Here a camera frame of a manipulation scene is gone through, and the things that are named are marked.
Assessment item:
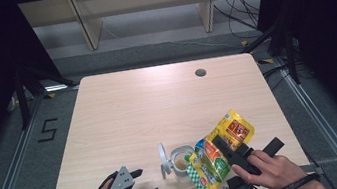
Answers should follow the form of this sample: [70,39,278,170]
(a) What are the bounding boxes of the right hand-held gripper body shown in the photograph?
[219,135,292,189]

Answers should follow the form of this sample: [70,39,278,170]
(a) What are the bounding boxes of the yellow seasoning bag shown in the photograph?
[178,105,264,189]

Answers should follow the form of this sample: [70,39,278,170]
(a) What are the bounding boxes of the grey jar lid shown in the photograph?
[155,140,174,180]

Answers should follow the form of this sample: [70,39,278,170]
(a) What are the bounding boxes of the clear glass jar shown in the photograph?
[167,143,200,181]

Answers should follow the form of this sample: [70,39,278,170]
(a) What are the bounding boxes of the person's right hand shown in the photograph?
[229,143,314,189]

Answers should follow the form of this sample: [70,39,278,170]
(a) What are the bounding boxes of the round grey table grommet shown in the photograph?
[193,67,208,78]

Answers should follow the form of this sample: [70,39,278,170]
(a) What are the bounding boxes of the black metal stand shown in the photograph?
[236,19,304,93]
[10,58,85,132]

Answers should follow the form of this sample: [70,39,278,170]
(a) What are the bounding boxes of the black wrist strap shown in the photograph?
[274,171,324,189]

